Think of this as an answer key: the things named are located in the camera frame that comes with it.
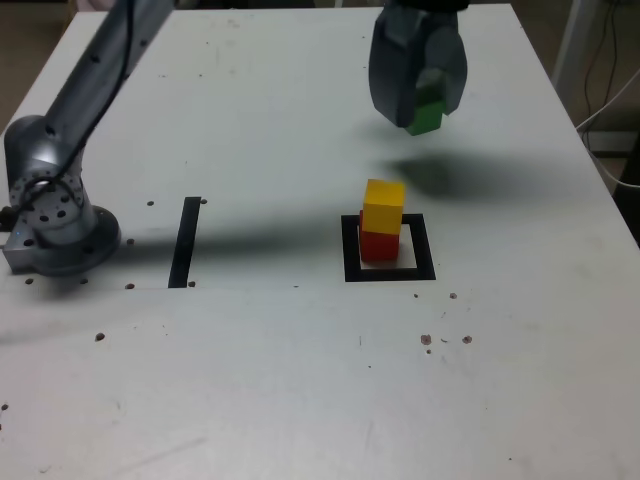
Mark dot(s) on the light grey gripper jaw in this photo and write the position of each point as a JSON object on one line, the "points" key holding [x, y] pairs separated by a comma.
{"points": [[452, 60]]}

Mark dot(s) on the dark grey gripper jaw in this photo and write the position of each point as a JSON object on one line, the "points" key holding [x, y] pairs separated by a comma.
{"points": [[392, 75]]}

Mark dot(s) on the green cube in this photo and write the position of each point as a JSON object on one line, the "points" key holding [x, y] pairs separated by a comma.
{"points": [[425, 117]]}

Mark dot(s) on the yellow cube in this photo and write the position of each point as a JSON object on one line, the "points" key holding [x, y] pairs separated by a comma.
{"points": [[382, 207]]}

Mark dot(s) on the red cube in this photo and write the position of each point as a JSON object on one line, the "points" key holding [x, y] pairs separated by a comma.
{"points": [[380, 247]]}

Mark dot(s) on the black tape square outline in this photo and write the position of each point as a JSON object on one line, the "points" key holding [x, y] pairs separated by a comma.
{"points": [[350, 272]]}

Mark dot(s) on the black tape strip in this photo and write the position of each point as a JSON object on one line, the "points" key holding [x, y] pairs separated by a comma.
{"points": [[182, 250]]}

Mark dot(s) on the white metal post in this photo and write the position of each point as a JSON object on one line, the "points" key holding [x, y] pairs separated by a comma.
{"points": [[575, 40]]}

